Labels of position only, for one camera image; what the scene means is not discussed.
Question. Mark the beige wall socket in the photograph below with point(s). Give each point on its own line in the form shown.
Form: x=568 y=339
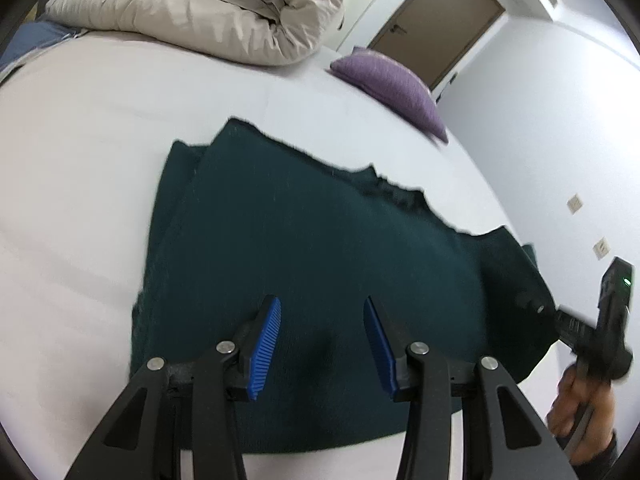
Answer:
x=601 y=247
x=575 y=203

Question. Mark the brown door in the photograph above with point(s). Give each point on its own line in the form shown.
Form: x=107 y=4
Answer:
x=440 y=15

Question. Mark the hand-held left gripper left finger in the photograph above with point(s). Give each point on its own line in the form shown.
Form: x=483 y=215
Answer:
x=265 y=350

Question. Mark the blue pillow with white border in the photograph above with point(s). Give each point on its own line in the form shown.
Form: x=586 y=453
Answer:
x=30 y=42

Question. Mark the dark green sweater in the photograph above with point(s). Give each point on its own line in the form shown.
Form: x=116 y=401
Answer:
x=325 y=240

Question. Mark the person's right forearm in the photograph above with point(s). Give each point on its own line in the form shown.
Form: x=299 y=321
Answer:
x=597 y=467

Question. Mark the purple cushion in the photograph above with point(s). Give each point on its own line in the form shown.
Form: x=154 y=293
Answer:
x=395 y=85

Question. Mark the person's right hand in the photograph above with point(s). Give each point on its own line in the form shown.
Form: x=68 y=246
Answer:
x=600 y=410

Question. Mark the rolled beige duvet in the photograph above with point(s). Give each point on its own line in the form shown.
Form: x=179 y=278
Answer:
x=200 y=10

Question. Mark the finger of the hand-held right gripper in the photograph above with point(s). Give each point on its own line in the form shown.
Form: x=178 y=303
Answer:
x=570 y=325

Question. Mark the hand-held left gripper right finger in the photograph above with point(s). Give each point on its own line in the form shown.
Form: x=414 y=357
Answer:
x=377 y=350

